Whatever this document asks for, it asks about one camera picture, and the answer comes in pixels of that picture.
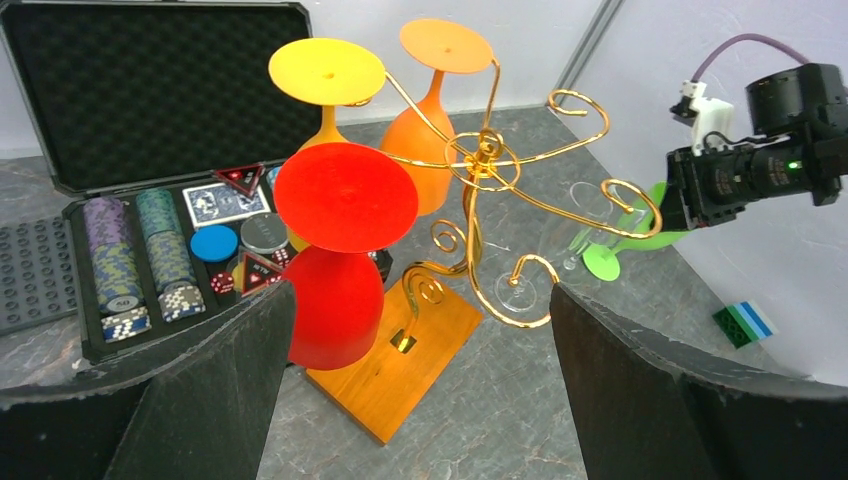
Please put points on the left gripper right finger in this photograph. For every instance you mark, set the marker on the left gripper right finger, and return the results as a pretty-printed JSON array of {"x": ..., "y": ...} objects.
[{"x": 646, "y": 406}]

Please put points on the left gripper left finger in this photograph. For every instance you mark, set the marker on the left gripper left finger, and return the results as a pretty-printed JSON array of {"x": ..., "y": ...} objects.
[{"x": 195, "y": 405}]

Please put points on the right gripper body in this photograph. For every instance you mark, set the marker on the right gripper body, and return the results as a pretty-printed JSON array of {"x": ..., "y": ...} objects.
[{"x": 685, "y": 206}]

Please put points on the green wine glass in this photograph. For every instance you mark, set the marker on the green wine glass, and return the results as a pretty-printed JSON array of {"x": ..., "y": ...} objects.
[{"x": 601, "y": 258}]

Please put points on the clear wine glass front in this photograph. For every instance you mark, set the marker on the clear wine glass front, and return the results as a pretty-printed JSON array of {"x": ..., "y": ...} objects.
[{"x": 559, "y": 241}]

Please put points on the clear wine glass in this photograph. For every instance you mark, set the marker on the clear wine glass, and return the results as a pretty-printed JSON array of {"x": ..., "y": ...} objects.
[
  {"x": 591, "y": 203},
  {"x": 559, "y": 241}
]

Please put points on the red wine glass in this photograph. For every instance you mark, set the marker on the red wine glass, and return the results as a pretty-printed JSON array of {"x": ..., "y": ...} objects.
[{"x": 339, "y": 297}]

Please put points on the clear wine glass back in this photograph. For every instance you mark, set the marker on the clear wine glass back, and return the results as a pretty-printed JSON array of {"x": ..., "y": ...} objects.
[{"x": 591, "y": 203}]

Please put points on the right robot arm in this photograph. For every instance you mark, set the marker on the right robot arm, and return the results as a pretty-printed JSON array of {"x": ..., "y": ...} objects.
[{"x": 799, "y": 145}]

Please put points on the orange wooden rack base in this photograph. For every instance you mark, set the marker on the orange wooden rack base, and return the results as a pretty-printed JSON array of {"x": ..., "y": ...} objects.
[{"x": 379, "y": 391}]

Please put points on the orange wine glass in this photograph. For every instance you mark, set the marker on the orange wine glass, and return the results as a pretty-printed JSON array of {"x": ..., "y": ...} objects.
[{"x": 445, "y": 47}]

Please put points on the yellow wine glass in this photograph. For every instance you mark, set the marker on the yellow wine glass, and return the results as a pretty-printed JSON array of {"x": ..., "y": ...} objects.
[{"x": 328, "y": 86}]

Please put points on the blue green toy blocks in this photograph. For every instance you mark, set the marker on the blue green toy blocks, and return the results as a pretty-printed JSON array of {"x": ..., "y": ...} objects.
[{"x": 744, "y": 323}]

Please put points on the black studded mat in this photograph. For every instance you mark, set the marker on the black studded mat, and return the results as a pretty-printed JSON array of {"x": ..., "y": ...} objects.
[{"x": 38, "y": 274}]

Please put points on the black poker chip case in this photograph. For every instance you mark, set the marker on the black poker chip case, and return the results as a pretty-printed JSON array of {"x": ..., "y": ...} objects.
[{"x": 131, "y": 95}]

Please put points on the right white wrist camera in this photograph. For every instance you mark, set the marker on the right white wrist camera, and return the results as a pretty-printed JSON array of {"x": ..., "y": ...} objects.
[{"x": 709, "y": 118}]

